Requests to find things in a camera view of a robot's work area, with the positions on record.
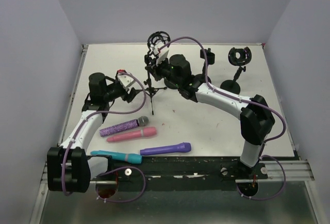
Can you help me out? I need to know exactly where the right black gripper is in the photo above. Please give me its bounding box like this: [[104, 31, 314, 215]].
[[145, 55, 181, 88]]

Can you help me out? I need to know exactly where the black tripod shock-mount stand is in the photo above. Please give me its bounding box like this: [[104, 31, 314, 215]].
[[143, 31, 171, 115]]

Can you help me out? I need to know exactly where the silver purple glitter microphone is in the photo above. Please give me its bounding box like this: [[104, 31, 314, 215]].
[[99, 116, 149, 137]]

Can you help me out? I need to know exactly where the pink microphone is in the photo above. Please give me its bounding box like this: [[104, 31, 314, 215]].
[[106, 127, 157, 142]]

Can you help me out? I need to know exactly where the black round-base stand back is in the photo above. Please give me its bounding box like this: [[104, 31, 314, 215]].
[[192, 48, 215, 87]]

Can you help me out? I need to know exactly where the teal microphone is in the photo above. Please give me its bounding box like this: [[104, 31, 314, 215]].
[[90, 150, 142, 164]]

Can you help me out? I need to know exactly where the dark purple microphone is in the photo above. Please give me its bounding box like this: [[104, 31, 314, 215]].
[[140, 142, 191, 156]]

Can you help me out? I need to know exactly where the black shock-mount round-base stand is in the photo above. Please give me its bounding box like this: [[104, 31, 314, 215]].
[[220, 46, 252, 94]]

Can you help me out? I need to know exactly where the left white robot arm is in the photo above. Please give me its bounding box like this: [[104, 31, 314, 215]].
[[46, 70, 138, 196]]

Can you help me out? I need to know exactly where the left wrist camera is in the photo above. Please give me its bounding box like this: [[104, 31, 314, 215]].
[[116, 70, 136, 91]]

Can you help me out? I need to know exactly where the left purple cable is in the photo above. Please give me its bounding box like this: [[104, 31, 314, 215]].
[[61, 72, 147, 204]]

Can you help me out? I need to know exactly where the purple cable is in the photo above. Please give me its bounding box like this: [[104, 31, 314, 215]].
[[61, 72, 147, 204], [157, 36, 287, 201]]

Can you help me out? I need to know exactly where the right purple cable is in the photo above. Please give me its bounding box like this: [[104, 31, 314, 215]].
[[157, 36, 287, 201]]

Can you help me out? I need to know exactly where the black mounting base rail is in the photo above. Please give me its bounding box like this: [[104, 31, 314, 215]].
[[91, 156, 268, 192]]

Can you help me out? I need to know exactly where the aluminium extrusion rail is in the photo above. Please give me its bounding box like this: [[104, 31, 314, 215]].
[[41, 159, 315, 184]]

